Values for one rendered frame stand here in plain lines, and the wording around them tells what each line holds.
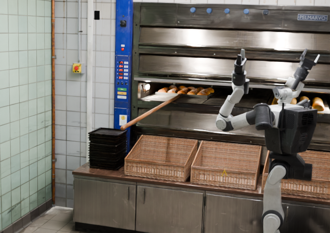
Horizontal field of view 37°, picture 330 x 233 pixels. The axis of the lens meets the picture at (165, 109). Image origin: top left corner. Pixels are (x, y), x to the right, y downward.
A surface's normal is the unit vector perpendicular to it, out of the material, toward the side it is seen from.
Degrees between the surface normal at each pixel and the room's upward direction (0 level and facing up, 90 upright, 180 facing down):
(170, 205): 90
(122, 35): 90
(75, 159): 90
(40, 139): 90
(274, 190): 114
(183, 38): 70
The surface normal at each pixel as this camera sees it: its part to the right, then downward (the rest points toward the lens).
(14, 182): 0.96, 0.07
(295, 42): -0.23, -0.20
